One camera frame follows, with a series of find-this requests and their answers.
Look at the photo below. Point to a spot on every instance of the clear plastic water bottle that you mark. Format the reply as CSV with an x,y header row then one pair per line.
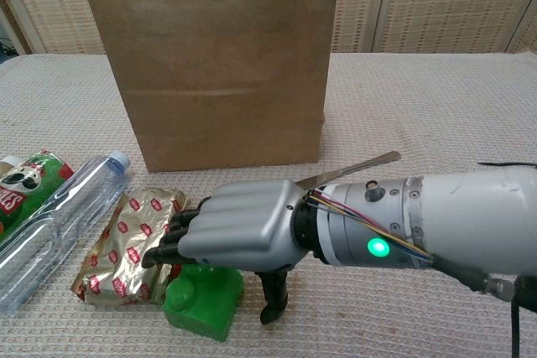
x,y
54,224

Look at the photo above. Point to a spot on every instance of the gold foil snack package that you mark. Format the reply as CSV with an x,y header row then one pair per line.
x,y
126,240

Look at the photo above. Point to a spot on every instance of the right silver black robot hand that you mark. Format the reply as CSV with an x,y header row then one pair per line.
x,y
243,224

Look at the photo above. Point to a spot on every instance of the bamboo folding screen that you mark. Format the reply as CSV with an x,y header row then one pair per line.
x,y
440,6

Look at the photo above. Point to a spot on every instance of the white woven tablecloth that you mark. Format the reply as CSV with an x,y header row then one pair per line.
x,y
419,115

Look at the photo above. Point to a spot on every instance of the brown juice bottle white cap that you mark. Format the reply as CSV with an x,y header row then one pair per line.
x,y
6,164

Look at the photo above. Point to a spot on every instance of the green building block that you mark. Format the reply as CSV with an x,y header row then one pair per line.
x,y
205,307

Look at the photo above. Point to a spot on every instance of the steel table knife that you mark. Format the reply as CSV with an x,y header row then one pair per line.
x,y
356,167

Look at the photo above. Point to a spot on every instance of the green Pringles can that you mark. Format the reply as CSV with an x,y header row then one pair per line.
x,y
25,190

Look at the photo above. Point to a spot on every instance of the brown paper bag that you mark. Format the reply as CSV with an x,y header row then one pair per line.
x,y
218,81

